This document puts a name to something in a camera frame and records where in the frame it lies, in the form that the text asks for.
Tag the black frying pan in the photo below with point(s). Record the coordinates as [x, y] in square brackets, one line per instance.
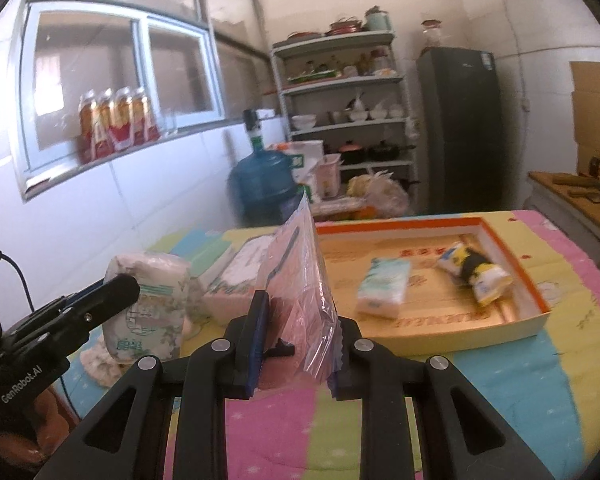
[386, 151]

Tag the brown cardboard wall panel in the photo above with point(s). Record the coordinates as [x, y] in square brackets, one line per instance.
[597, 105]

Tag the grey kitchen counter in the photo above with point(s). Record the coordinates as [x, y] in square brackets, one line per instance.
[570, 225]

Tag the red stacked pots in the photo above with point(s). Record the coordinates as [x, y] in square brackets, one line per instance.
[345, 26]

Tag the dark grey refrigerator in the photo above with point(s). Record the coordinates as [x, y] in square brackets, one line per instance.
[460, 130]

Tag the blue water jug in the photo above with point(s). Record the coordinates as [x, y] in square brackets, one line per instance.
[265, 180]

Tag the clear drinking glass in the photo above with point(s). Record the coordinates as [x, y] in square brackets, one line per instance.
[171, 122]

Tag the pale green carton box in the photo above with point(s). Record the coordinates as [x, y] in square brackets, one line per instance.
[205, 260]

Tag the clear zip bag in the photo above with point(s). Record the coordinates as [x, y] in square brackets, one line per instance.
[305, 320]

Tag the red flat plate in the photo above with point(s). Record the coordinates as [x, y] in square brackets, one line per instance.
[304, 36]

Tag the cream plush toy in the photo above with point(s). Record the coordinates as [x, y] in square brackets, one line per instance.
[100, 367]

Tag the floral print tissue pack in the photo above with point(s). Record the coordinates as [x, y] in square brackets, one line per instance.
[155, 315]

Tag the white printed sack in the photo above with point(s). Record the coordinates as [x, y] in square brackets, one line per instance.
[302, 165]

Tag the large white bowl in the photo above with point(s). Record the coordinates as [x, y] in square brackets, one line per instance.
[303, 122]

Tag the yellow black small packet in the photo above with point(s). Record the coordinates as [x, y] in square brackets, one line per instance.
[472, 272]

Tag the orange drink bottle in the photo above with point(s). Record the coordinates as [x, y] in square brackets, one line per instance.
[90, 130]
[145, 115]
[125, 117]
[107, 122]

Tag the small white bowl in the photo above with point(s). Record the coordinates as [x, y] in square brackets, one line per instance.
[378, 114]
[358, 116]

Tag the floral tissue box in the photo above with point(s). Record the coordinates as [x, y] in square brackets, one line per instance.
[235, 280]

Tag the pink plastic basket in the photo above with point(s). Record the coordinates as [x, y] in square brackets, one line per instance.
[327, 175]

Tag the black water pump dispenser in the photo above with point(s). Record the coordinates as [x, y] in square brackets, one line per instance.
[253, 127]

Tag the plastic bag of food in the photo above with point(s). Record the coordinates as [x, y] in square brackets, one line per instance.
[380, 192]

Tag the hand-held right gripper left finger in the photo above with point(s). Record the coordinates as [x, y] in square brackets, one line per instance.
[257, 345]

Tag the row of condiment jars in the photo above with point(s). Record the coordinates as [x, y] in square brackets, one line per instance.
[350, 65]

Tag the red-lidded black pot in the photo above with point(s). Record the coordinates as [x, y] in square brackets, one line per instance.
[351, 154]

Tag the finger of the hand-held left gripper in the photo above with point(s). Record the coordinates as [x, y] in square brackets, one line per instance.
[120, 291]
[87, 290]

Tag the person's left hand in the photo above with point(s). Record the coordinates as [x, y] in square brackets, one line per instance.
[52, 420]

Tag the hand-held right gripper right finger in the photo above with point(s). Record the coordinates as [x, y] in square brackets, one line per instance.
[347, 360]

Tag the white metal shelf rack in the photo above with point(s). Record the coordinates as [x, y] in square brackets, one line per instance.
[340, 83]

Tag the white sliding window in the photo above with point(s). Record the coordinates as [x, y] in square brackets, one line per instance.
[141, 60]

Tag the white green tissue pack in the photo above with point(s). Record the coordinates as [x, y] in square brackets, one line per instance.
[382, 287]

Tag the orange-rimmed cardboard tray box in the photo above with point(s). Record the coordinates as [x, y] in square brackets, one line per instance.
[455, 332]

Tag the teal lidded jar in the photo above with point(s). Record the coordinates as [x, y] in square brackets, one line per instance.
[377, 20]

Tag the green shelf tray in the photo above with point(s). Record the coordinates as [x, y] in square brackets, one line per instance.
[315, 78]

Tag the glass jar with red lid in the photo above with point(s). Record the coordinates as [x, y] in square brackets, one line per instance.
[431, 35]

